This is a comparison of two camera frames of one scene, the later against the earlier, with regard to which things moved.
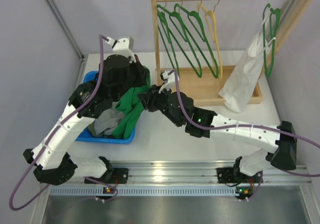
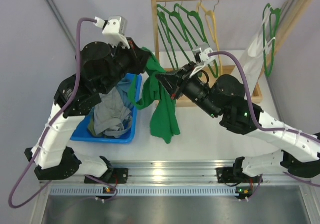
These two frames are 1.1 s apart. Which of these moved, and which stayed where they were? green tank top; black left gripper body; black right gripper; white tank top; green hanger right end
Moved: green tank top; black right gripper; black left gripper body
Stayed: green hanger right end; white tank top
